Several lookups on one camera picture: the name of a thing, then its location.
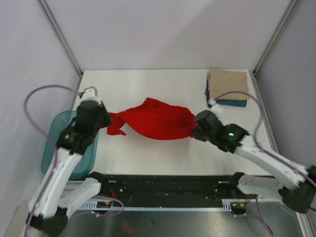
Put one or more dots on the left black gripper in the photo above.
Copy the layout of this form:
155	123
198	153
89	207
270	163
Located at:
107	121

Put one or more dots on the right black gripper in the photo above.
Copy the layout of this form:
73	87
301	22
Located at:
197	135

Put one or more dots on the red t-shirt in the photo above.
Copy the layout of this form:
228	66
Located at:
156	120

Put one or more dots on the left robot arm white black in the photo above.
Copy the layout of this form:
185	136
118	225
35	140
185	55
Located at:
51	211

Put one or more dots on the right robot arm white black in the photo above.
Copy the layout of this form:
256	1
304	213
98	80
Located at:
291	183

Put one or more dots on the teal translucent plastic bin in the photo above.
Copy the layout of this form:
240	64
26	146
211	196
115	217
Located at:
85	165

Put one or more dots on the folded blue t-shirt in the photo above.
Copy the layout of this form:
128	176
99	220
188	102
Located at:
233	103

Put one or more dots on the folded beige t-shirt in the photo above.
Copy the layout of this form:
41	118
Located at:
228	85

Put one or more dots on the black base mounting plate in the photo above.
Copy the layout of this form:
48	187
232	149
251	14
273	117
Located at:
170	191

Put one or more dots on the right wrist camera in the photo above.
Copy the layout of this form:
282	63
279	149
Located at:
214	107

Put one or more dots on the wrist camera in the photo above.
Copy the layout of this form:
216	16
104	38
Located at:
214	107
90	94

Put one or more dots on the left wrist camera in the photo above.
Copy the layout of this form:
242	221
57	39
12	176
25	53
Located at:
90	94

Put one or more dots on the left aluminium frame post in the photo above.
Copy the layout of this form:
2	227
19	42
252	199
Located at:
59	35

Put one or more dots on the aluminium frame post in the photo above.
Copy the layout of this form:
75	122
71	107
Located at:
284	20
59	35

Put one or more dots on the right aluminium frame post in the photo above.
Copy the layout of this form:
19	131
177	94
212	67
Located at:
284	20

